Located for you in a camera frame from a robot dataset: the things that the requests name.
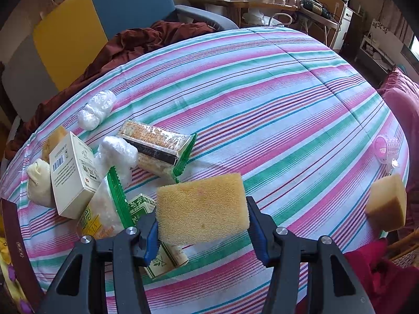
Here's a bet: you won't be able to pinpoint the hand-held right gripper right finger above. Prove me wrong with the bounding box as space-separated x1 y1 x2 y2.
245 196 377 314

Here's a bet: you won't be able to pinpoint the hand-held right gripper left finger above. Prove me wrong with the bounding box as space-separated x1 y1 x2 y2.
37 211 160 314

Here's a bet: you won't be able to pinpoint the green leaf print box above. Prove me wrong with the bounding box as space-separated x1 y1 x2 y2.
128 194 189 280

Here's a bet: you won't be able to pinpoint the green and yellow snack packet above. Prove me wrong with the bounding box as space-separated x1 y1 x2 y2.
77 167 131 239

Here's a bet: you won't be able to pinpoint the yellow sponge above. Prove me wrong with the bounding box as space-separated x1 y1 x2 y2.
42 126 69 163
155 173 251 246
365 174 407 232

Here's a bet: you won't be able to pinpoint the white carton with barcode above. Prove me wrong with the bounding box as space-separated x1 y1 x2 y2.
49 131 104 220

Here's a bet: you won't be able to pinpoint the cream cloth bundle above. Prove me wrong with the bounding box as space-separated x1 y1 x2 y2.
26 159 56 208

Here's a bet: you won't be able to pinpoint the dark red gold-lined box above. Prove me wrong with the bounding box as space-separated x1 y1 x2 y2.
0 198 45 305

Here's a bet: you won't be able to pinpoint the white plastic bag roll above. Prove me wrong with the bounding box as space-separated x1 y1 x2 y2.
77 90 117 131
95 136 139 187

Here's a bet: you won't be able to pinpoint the clear cracker packet green ends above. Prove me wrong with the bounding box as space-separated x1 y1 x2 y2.
117 119 198 184

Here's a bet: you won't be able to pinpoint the red cloth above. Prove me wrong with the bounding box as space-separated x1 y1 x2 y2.
344 239 419 314

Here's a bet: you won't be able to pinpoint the wicker basket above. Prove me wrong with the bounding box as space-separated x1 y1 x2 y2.
386 229 419 269

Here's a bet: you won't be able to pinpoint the yellow floral cloth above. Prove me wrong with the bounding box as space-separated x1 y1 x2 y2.
0 226 36 314

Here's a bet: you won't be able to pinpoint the pink plastic container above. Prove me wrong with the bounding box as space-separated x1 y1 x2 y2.
373 134 400 168

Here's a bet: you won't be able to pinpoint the maroon blanket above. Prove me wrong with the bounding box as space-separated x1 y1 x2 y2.
5 20 217 151

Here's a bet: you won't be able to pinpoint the pink pillow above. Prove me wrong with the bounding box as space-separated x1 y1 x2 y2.
376 67 419 184

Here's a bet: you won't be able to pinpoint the grey yellow blue chair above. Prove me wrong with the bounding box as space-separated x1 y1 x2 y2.
2 0 239 121

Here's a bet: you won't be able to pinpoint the white shelf rack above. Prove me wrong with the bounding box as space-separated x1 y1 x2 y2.
355 28 398 72

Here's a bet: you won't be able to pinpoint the wooden desk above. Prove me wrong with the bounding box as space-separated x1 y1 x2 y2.
186 0 300 28

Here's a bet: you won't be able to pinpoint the wooden side cabinet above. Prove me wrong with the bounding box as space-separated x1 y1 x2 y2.
299 0 348 49

